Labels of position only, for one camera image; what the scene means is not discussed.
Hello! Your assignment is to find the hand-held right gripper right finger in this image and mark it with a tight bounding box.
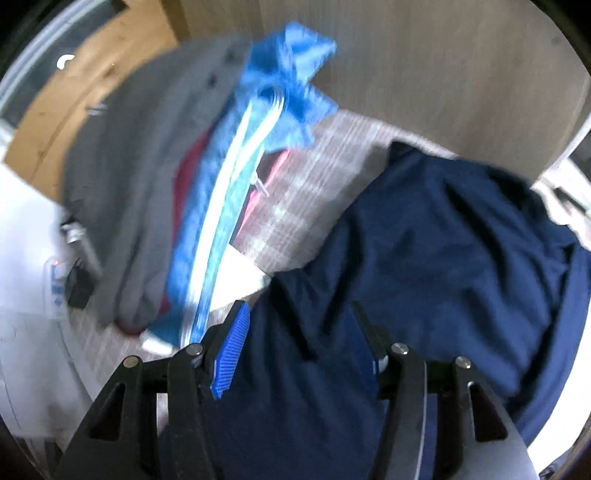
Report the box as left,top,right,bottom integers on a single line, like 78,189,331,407
351,301,539,480

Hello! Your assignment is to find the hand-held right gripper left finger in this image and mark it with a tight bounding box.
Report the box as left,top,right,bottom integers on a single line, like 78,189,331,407
53,300,252,480

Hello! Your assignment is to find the navy blue t-shirt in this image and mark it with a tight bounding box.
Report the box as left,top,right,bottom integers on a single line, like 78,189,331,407
157,141,591,480

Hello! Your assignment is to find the white cloth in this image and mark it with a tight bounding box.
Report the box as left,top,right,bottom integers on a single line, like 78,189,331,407
143,244,273,352

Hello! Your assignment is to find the black charger adapter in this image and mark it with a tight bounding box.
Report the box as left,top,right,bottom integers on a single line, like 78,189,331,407
65,265,95,310

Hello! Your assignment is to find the pink garment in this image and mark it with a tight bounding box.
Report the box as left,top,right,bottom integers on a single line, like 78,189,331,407
240,152,287,227

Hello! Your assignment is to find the white power strip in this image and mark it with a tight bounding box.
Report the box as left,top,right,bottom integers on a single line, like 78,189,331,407
44,258,70,321

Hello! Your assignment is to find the dark grey jacket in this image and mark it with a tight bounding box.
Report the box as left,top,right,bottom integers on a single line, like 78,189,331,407
60,34,259,328

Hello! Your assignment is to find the knotty pine board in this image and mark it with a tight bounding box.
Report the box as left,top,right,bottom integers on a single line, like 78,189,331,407
4,0,185,204

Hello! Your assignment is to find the light blue jacket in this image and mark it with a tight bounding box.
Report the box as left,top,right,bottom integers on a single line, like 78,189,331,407
148,21,340,347

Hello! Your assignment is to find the light wooden panel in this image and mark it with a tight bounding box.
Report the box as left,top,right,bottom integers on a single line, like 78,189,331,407
178,0,591,185

